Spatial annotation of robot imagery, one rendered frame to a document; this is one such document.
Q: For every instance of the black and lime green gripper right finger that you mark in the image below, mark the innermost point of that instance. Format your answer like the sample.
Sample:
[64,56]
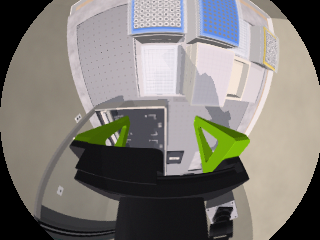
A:
[231,143]

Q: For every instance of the white flat cover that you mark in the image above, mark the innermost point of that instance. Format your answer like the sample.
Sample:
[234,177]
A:
[244,52]
[159,69]

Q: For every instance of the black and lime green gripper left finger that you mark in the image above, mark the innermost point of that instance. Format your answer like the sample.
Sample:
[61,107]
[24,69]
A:
[100,134]

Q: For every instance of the dark grey flat pad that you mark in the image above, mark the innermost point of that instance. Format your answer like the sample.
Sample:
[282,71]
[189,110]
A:
[174,157]

